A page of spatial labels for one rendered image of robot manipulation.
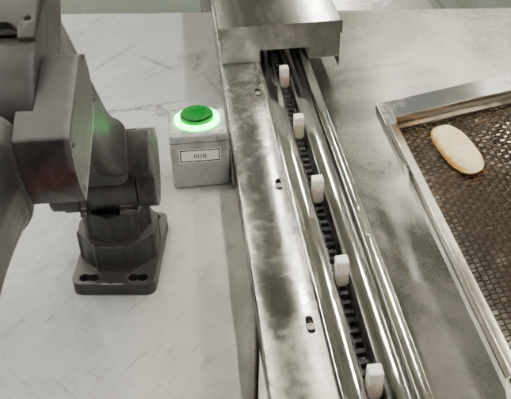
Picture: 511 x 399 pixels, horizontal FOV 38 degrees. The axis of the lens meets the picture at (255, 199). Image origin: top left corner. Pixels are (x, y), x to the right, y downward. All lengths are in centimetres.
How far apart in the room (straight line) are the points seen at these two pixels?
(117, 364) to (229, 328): 11
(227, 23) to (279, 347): 57
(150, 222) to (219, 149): 15
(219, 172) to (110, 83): 33
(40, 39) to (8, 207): 8
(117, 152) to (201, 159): 26
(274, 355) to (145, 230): 21
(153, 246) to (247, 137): 22
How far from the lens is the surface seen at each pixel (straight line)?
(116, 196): 71
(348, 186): 85
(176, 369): 71
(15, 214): 32
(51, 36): 38
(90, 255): 80
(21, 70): 33
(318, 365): 65
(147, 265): 79
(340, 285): 75
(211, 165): 90
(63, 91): 33
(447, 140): 86
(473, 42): 131
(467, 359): 73
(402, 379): 66
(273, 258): 75
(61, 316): 78
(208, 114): 90
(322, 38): 112
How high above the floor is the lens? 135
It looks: 37 degrees down
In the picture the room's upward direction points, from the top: 2 degrees counter-clockwise
